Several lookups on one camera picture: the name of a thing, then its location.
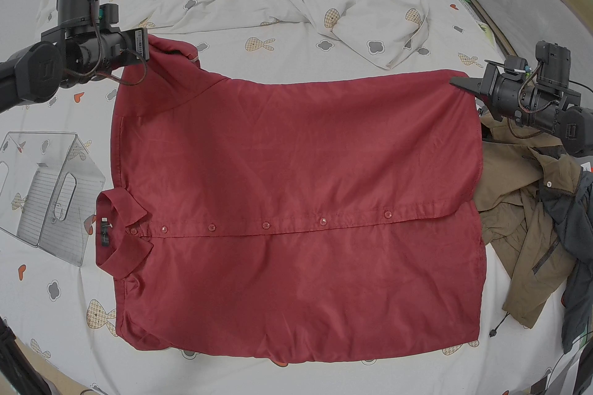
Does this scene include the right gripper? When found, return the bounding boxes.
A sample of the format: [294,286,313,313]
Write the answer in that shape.
[479,64,528,123]

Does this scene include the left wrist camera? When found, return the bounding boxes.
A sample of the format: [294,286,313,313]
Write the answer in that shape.
[94,3,121,36]

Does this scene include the brown jacket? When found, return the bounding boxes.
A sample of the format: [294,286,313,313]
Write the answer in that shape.
[472,106,585,337]

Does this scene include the dark grey garment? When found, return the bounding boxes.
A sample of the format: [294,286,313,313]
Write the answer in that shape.
[539,171,593,354]

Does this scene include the red shirt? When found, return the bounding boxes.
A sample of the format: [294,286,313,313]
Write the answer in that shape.
[95,37,488,367]

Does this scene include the clear plastic box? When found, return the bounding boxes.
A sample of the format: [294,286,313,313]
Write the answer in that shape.
[0,131,107,267]

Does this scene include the black cable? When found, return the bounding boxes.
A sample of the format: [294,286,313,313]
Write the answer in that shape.
[64,55,150,87]

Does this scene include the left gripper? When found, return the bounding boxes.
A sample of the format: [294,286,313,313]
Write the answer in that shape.
[98,27,150,66]

